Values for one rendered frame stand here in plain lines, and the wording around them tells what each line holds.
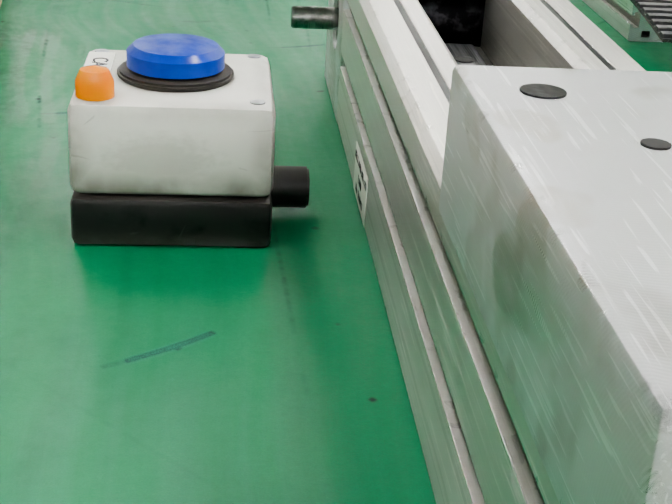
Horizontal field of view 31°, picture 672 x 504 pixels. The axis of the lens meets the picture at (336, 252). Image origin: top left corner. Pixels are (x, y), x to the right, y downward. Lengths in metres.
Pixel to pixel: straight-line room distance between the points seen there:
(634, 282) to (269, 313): 0.26
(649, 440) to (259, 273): 0.32
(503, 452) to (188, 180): 0.25
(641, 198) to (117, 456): 0.19
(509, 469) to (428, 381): 0.10
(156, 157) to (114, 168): 0.02
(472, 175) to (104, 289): 0.22
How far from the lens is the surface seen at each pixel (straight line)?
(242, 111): 0.47
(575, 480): 0.20
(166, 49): 0.50
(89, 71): 0.48
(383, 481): 0.36
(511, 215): 0.24
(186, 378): 0.40
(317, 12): 0.67
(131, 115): 0.48
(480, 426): 0.29
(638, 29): 0.88
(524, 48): 0.55
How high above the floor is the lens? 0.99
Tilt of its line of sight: 24 degrees down
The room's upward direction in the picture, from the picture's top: 4 degrees clockwise
